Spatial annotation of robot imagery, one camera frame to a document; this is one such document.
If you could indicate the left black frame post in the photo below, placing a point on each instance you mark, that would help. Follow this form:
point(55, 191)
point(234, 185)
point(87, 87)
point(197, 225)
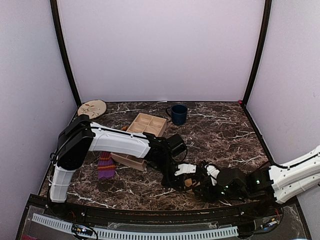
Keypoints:
point(63, 51)

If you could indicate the right black frame post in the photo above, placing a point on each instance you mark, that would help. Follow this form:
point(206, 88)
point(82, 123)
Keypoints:
point(258, 52)

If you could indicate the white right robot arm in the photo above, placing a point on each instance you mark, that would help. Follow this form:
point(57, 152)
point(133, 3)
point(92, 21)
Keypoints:
point(275, 183)

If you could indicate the purple striped sock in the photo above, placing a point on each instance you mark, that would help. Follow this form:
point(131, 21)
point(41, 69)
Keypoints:
point(106, 166)

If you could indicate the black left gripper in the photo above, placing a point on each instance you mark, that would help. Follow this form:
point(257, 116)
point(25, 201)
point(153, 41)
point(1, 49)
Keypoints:
point(173, 182)

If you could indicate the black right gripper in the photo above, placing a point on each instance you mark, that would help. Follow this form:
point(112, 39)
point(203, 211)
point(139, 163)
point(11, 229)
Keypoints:
point(204, 184)

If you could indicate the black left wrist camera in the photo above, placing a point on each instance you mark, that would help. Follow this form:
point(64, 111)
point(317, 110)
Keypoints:
point(176, 145)

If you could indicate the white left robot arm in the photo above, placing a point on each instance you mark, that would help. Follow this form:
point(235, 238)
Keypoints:
point(83, 135)

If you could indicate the dark blue mug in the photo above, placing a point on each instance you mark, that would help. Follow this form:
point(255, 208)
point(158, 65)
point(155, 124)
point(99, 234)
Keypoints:
point(177, 113)

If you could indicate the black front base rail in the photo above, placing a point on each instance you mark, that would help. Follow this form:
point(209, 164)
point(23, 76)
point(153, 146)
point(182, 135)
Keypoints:
point(165, 209)

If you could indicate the white slotted cable duct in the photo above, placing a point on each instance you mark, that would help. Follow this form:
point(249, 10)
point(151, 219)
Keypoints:
point(122, 231)

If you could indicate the black frame post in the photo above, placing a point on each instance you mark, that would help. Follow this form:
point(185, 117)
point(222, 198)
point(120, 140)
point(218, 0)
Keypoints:
point(63, 51)
point(258, 52)

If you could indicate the brown argyle sock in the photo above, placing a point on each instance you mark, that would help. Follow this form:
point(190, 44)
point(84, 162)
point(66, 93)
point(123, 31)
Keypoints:
point(192, 184)

